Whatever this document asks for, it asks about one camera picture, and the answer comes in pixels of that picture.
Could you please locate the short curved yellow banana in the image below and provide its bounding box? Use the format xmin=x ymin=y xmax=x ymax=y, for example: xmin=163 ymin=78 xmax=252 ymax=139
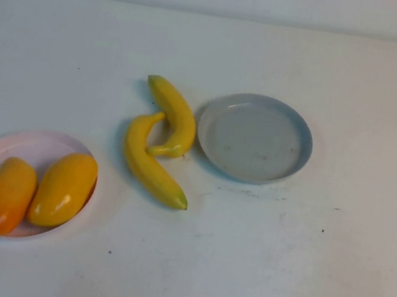
xmin=135 ymin=73 xmax=205 ymax=162

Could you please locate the long banana with green tip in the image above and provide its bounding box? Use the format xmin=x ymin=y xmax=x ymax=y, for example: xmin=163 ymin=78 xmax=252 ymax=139
xmin=114 ymin=106 xmax=204 ymax=212

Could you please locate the yellow mango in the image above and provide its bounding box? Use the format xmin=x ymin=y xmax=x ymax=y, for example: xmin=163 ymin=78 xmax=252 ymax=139
xmin=25 ymin=146 xmax=102 ymax=235

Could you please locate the orange mango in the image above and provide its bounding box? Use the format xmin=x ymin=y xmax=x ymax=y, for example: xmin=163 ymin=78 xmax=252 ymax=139
xmin=0 ymin=154 xmax=42 ymax=242

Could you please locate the grey-blue round plate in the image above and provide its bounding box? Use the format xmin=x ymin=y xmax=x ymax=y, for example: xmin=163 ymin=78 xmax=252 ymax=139
xmin=190 ymin=85 xmax=321 ymax=193

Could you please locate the pink round plate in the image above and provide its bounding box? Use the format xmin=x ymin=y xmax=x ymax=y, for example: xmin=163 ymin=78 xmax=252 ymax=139
xmin=0 ymin=122 xmax=105 ymax=252

